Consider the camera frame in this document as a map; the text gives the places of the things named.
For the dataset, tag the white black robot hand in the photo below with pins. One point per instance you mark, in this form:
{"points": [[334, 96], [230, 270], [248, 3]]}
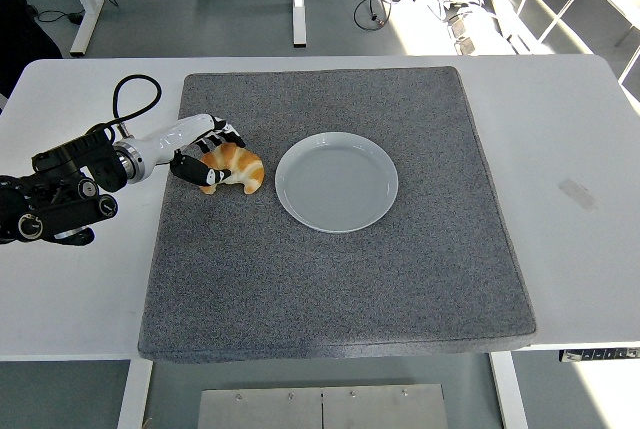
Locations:
{"points": [[175, 136]]}

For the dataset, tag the golden croissant bread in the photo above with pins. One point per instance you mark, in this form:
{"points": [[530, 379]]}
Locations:
{"points": [[245, 169]]}

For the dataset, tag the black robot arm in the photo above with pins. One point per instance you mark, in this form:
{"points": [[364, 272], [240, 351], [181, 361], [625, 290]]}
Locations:
{"points": [[75, 154]]}

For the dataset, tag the round grey plate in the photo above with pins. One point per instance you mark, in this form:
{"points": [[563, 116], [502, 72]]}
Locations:
{"points": [[335, 184]]}

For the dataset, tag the grey metal plate with screws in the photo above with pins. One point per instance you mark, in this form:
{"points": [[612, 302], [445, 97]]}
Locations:
{"points": [[320, 409]]}

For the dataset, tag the person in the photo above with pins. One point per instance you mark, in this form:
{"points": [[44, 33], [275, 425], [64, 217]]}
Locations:
{"points": [[20, 34]]}

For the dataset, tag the grey speckled mat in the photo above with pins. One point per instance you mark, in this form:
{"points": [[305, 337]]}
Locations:
{"points": [[325, 289]]}

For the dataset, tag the white table leg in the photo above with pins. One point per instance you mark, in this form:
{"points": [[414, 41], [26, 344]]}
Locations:
{"points": [[134, 394], [509, 394]]}

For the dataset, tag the clear tape strip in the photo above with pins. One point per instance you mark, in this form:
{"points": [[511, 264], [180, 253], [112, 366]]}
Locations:
{"points": [[577, 194]]}

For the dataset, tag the black table control panel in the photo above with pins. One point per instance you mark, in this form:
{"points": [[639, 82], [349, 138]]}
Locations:
{"points": [[600, 354]]}

